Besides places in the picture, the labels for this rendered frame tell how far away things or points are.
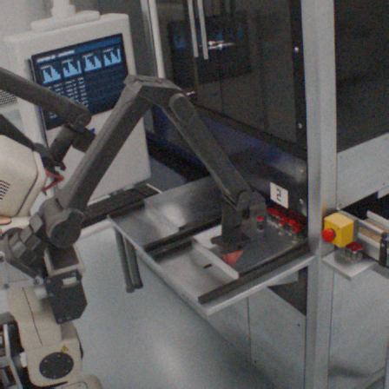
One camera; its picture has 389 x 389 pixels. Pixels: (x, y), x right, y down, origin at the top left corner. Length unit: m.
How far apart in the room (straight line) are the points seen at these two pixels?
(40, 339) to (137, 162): 1.07
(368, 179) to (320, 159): 0.25
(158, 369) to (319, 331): 0.98
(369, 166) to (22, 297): 1.09
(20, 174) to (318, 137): 0.78
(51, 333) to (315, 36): 1.08
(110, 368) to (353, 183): 1.53
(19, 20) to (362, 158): 5.57
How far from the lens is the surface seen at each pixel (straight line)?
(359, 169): 1.61
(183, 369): 2.53
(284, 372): 2.16
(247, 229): 1.78
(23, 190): 1.32
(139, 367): 2.58
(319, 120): 1.43
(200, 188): 2.07
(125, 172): 2.33
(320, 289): 1.71
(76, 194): 1.19
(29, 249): 1.22
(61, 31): 2.08
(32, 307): 1.53
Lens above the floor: 1.81
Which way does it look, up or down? 26 degrees down
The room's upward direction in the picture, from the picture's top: 7 degrees counter-clockwise
